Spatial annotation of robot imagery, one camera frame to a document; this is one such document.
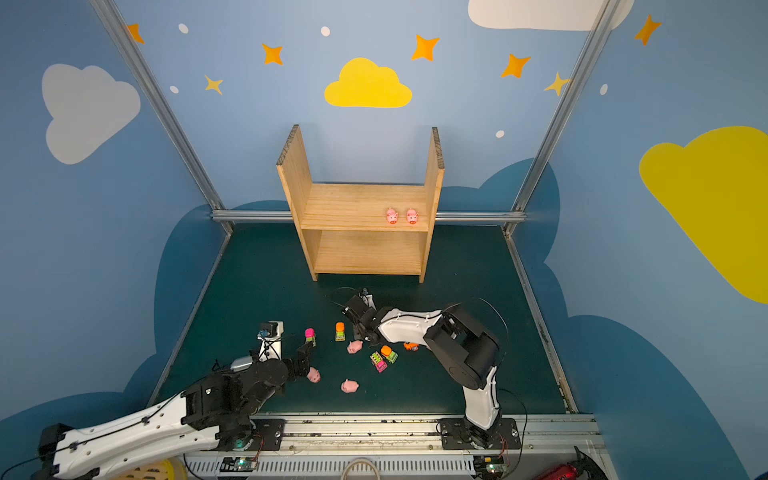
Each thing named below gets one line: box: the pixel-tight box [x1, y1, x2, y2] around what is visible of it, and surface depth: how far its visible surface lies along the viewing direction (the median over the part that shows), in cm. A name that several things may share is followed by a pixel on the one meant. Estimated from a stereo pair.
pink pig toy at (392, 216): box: [386, 207, 399, 225], surface depth 86 cm
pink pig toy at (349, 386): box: [341, 378, 359, 394], surface depth 83 cm
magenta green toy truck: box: [370, 351, 388, 373], surface depth 86 cm
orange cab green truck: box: [335, 322, 346, 342], surface depth 92 cm
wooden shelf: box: [276, 125, 445, 283], surface depth 95 cm
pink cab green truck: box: [305, 328, 316, 347], surface depth 92 cm
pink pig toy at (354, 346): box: [347, 340, 363, 354], surface depth 90 cm
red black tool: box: [534, 446, 609, 480], surface depth 70 cm
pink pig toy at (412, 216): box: [407, 208, 419, 225], surface depth 86 cm
